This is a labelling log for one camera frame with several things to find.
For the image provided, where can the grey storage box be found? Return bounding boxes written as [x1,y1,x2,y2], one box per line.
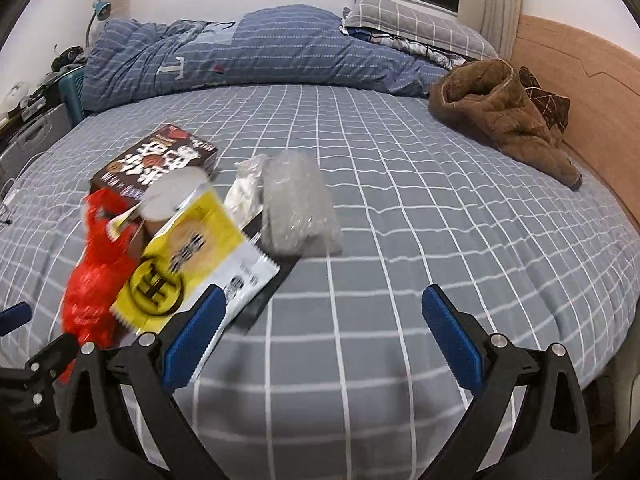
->
[0,102,76,182]

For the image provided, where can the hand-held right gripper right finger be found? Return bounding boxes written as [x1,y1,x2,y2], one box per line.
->
[421,284,593,480]

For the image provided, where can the grey checked pillow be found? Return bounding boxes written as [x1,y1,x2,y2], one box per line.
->
[342,0,499,61]

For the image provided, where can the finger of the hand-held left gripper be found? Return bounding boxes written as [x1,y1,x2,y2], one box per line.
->
[0,302,32,337]
[22,332,81,386]

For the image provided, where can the grey checked bed sheet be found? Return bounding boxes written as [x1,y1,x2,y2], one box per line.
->
[0,82,635,480]

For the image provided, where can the teal desk lamp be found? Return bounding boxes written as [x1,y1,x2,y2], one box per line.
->
[84,1,114,52]

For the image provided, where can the clear bubble wrap bag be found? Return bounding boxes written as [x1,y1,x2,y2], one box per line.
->
[260,149,344,257]

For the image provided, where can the black flat packet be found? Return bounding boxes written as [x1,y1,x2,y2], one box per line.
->
[232,215,302,334]

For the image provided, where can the patterned blue cloth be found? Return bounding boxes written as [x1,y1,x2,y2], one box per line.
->
[372,30,468,72]

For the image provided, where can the brown cookie box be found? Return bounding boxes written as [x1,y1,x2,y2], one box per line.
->
[90,124,218,207]

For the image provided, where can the teal plastic crate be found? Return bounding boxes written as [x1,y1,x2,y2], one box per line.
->
[59,67,92,127]

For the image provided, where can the brown patterned cushion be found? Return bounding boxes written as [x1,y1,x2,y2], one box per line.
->
[517,66,572,134]

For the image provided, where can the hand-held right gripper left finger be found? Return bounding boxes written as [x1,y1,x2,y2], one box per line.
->
[57,284,228,480]

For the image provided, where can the wooden headboard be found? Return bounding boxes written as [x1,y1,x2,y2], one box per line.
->
[510,14,640,243]

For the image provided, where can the small clear plastic wrapper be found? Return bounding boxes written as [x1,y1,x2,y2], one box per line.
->
[222,154,272,232]

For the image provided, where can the white lidded paper cup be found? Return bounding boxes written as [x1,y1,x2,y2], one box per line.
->
[134,166,216,241]

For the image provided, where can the red plastic bag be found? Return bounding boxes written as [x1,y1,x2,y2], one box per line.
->
[61,189,146,348]

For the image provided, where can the beige curtain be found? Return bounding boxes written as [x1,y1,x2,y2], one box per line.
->
[457,0,526,59]

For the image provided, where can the brown fleece garment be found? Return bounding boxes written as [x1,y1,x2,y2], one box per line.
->
[428,58,584,191]

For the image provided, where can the blue striped quilt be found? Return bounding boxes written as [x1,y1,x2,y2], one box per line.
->
[80,4,457,117]

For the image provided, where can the yellow snack packet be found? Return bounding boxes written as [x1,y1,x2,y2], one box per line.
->
[109,184,281,386]

